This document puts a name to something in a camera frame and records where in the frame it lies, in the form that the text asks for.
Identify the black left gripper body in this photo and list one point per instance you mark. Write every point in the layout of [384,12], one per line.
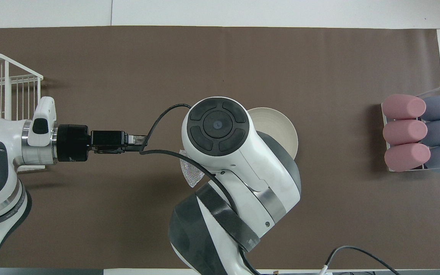
[73,143]

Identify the silver mesh sponge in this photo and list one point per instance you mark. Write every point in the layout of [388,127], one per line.
[191,172]

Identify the cream round plate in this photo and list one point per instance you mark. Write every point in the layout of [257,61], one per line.
[281,130]

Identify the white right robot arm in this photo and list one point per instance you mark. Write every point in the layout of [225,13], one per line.
[243,164]

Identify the brown table mat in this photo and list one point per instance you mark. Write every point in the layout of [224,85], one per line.
[319,57]

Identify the pink plastic cup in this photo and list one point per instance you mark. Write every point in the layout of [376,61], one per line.
[406,157]
[403,107]
[403,132]

